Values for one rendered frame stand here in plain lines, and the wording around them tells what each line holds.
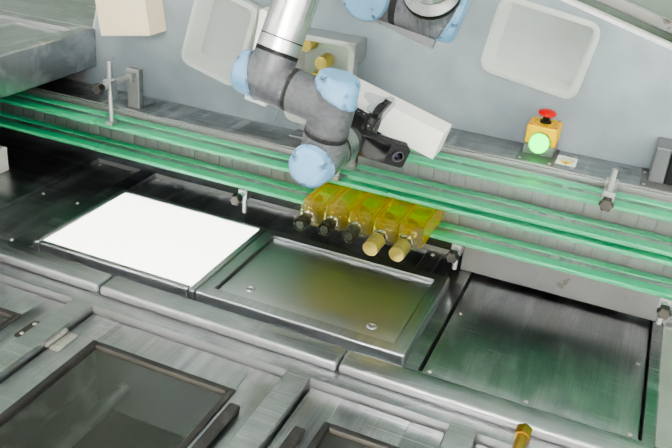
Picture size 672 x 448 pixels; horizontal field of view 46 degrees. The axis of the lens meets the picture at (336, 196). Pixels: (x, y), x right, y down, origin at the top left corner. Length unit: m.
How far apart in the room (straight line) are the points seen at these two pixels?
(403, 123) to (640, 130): 0.57
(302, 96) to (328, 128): 0.07
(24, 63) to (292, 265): 0.87
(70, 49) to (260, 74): 1.06
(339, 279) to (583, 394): 0.57
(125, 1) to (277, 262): 0.82
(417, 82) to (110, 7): 0.85
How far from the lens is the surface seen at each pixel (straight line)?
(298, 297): 1.71
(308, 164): 1.31
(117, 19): 2.23
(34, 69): 2.22
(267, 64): 1.33
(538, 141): 1.81
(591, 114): 1.89
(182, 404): 1.50
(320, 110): 1.29
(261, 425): 1.42
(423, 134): 1.59
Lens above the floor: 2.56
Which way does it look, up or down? 58 degrees down
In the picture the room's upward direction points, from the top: 133 degrees counter-clockwise
